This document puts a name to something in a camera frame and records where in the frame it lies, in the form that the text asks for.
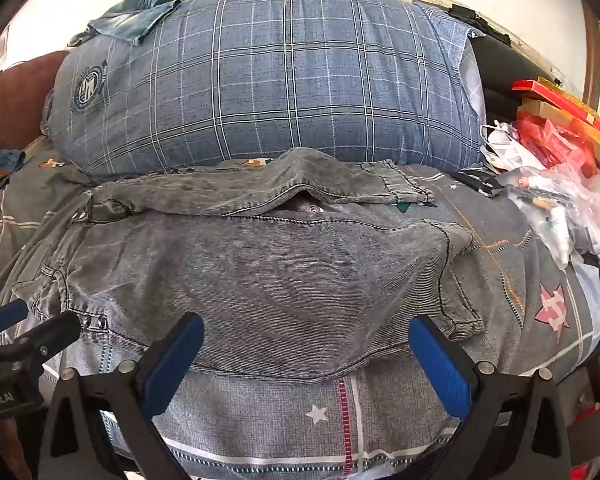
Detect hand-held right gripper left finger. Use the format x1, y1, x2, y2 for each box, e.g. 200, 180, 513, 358
37, 311, 206, 480

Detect black strap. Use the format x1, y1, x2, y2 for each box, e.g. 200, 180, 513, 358
447, 4, 513, 46

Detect red plastic bag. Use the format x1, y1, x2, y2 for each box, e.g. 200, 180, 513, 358
515, 112, 600, 177

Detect white plastic bag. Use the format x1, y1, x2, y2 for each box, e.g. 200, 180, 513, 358
480, 120, 537, 172

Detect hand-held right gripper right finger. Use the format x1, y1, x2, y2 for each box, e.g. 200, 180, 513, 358
407, 314, 588, 480

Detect wooden door frame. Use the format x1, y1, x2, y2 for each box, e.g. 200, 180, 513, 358
580, 0, 600, 111

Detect black labelled pouch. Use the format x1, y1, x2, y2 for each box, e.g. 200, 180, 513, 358
450, 170, 504, 197

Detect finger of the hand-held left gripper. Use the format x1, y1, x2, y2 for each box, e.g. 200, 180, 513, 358
0, 299, 29, 335
0, 310, 82, 363

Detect grey denim pants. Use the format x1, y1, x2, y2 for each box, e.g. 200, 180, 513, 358
11, 147, 486, 383

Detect red and yellow box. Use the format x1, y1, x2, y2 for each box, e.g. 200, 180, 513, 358
511, 77, 600, 166

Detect brown headboard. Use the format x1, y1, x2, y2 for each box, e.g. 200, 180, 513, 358
0, 50, 73, 156

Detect clear plastic bag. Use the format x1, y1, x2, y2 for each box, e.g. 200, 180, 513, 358
500, 162, 600, 272

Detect small blue denim garment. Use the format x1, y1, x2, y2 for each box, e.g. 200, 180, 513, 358
0, 137, 28, 201

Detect grey patterned bed sheet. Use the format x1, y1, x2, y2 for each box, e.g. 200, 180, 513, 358
0, 135, 600, 480

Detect light blue denim garment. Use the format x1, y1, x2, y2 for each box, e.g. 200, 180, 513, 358
67, 0, 183, 48

